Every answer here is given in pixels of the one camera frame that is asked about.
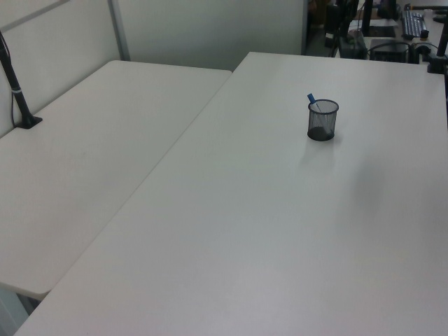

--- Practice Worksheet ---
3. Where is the white marker with blue cap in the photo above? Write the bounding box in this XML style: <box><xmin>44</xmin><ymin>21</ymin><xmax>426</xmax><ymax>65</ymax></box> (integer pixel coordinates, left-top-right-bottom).
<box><xmin>307</xmin><ymin>92</ymin><xmax>322</xmax><ymax>113</ymax></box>

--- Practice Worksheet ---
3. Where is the black mesh pen cup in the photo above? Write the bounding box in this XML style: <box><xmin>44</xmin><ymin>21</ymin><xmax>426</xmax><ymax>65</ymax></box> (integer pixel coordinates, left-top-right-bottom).
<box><xmin>307</xmin><ymin>99</ymin><xmax>340</xmax><ymax>142</ymax></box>

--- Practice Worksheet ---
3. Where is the dark green box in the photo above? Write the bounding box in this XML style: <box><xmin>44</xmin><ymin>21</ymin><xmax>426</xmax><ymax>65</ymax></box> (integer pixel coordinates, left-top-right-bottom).
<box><xmin>337</xmin><ymin>29</ymin><xmax>368</xmax><ymax>59</ymax></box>

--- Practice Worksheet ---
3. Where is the black upright speaker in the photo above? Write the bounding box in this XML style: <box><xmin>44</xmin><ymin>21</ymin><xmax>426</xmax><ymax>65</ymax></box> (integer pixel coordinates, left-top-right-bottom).
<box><xmin>324</xmin><ymin>4</ymin><xmax>341</xmax><ymax>48</ymax></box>

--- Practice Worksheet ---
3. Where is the black box device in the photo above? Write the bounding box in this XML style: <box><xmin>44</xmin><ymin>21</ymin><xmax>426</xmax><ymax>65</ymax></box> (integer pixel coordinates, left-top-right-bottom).
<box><xmin>370</xmin><ymin>38</ymin><xmax>411</xmax><ymax>63</ymax></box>

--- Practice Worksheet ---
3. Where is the black monitor stand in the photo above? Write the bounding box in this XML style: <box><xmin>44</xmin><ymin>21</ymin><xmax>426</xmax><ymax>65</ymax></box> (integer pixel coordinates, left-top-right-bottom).
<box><xmin>361</xmin><ymin>0</ymin><xmax>375</xmax><ymax>36</ymax></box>

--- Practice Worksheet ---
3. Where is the black pole stand with base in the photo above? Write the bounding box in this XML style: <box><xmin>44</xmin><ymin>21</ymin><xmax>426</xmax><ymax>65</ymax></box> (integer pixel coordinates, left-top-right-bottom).
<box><xmin>0</xmin><ymin>29</ymin><xmax>44</xmax><ymax>131</ymax></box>

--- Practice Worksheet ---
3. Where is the black computer keyboard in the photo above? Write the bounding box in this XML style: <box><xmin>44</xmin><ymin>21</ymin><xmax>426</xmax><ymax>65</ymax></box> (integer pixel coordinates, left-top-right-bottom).
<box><xmin>401</xmin><ymin>9</ymin><xmax>429</xmax><ymax>40</ymax></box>

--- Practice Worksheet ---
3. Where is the grey metal partition post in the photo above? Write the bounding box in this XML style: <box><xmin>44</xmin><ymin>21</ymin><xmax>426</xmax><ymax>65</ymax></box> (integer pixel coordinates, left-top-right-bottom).
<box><xmin>107</xmin><ymin>0</ymin><xmax>132</xmax><ymax>62</ymax></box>

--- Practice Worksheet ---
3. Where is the thin black cable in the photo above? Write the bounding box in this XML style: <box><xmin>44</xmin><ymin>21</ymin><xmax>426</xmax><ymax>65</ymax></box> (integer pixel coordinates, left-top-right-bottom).
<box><xmin>0</xmin><ymin>34</ymin><xmax>18</xmax><ymax>127</ymax></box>

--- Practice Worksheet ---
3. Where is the black clamp pole mount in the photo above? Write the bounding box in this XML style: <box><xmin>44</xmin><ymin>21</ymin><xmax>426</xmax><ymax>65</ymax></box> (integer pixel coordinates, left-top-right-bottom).
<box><xmin>426</xmin><ymin>21</ymin><xmax>448</xmax><ymax>75</ymax></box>

